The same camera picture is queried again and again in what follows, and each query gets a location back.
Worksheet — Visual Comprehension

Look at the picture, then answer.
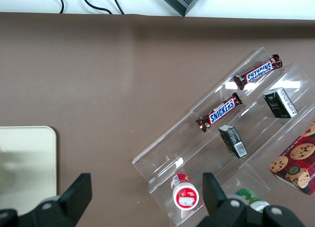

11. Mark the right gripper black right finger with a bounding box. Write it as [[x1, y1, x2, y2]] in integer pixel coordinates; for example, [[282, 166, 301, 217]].
[[198, 172, 265, 227]]

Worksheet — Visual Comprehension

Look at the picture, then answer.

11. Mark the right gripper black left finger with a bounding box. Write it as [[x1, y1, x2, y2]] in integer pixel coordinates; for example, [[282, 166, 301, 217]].
[[17, 173, 93, 227]]

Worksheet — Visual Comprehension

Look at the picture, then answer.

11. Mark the beige plastic tray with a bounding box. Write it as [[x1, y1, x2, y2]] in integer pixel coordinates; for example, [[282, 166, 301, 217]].
[[0, 126, 58, 197]]

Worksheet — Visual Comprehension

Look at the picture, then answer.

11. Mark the red white yogurt cup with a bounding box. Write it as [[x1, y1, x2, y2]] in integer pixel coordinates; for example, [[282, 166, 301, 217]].
[[169, 173, 200, 211]]

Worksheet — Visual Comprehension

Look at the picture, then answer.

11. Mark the green lidded cup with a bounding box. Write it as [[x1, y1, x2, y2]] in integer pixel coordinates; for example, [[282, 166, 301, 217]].
[[234, 188, 271, 213]]

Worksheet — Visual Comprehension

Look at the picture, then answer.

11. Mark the small black carton box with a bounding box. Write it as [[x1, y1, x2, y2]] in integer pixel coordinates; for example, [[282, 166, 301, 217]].
[[262, 87, 299, 119], [218, 124, 248, 160]]

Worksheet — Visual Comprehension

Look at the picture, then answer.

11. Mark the clear acrylic stepped shelf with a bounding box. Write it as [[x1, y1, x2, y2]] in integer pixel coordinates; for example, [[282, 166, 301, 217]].
[[131, 47, 315, 226]]

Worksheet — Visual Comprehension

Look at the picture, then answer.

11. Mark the Snickers chocolate bar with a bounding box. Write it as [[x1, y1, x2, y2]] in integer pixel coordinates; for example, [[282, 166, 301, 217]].
[[195, 92, 243, 133], [233, 54, 284, 91]]

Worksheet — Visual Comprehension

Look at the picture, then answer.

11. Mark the red plaid cookie box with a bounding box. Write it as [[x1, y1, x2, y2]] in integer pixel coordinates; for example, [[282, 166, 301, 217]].
[[268, 121, 315, 196]]

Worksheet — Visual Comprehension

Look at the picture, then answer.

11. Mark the dark grey ribbed device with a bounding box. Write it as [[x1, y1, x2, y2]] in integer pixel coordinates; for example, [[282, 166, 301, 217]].
[[153, 0, 210, 17]]

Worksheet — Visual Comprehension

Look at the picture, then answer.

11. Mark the black cable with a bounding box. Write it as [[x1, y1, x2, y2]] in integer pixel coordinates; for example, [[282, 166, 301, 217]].
[[108, 0, 126, 15], [78, 0, 113, 15], [31, 0, 65, 14]]

